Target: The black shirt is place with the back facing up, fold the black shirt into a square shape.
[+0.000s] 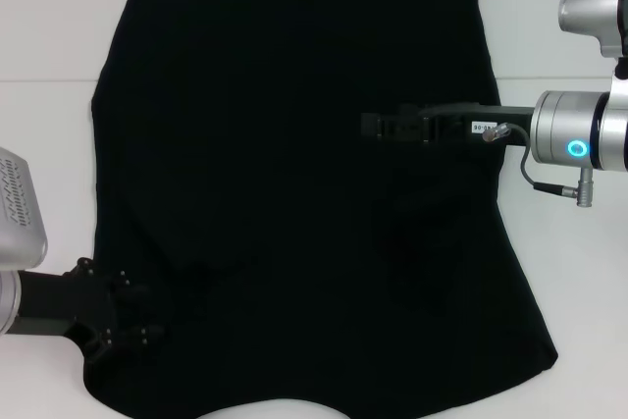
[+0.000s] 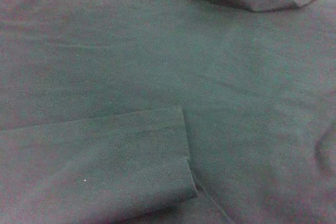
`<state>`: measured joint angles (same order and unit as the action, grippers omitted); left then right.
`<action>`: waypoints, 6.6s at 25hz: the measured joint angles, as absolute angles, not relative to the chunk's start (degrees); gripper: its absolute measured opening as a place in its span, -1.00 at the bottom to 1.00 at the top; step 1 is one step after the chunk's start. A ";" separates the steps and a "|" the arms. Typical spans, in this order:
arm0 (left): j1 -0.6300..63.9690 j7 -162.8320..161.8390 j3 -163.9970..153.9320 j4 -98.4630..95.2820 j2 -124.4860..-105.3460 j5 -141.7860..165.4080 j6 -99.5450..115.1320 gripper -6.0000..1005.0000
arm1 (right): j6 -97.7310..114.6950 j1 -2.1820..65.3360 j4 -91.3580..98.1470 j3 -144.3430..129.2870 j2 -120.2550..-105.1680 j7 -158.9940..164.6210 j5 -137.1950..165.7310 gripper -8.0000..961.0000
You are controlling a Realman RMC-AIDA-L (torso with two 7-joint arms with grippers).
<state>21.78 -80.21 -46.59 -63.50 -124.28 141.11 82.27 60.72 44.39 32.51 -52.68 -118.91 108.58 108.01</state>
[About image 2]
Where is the black shirt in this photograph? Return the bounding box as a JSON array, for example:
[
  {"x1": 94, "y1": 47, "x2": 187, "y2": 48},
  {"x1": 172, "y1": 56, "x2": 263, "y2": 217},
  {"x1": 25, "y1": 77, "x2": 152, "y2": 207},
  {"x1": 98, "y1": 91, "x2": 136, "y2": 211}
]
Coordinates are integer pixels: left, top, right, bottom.
[{"x1": 0, "y1": 0, "x2": 336, "y2": 224}]

